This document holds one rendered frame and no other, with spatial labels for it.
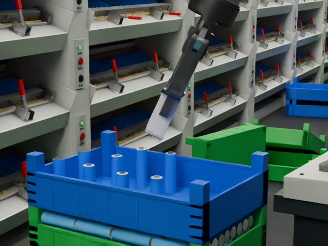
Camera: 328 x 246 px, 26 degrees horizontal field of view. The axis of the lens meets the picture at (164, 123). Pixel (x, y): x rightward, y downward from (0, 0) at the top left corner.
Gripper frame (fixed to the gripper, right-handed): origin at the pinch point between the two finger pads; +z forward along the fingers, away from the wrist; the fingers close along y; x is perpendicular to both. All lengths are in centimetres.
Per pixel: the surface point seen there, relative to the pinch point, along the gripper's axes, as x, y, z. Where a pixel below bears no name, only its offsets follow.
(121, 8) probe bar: 20, 95, -4
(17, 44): 33, 43, 8
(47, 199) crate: 10.2, -11.0, 16.8
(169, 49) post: 3, 127, 4
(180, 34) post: 1, 126, -3
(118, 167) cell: 2.8, -5.2, 9.4
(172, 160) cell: -4.2, -3.3, 5.4
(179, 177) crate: -6.9, 0.7, 8.5
